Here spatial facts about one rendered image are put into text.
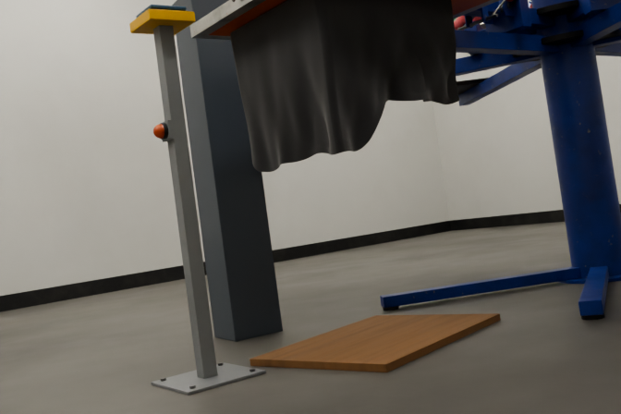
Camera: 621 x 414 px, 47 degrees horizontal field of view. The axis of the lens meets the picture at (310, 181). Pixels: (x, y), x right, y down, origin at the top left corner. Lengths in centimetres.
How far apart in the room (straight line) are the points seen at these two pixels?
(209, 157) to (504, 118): 516
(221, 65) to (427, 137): 544
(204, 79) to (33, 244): 331
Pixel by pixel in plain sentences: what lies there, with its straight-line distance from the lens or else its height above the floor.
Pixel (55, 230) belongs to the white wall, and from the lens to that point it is 560.
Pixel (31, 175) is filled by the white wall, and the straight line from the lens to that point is 559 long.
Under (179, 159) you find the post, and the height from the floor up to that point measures 57.
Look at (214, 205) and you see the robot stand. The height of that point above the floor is 46.
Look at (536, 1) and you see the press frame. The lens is 294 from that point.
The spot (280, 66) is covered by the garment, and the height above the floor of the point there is 79.
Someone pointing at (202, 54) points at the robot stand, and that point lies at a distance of 247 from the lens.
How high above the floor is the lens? 39
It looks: 3 degrees up
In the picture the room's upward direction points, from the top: 8 degrees counter-clockwise
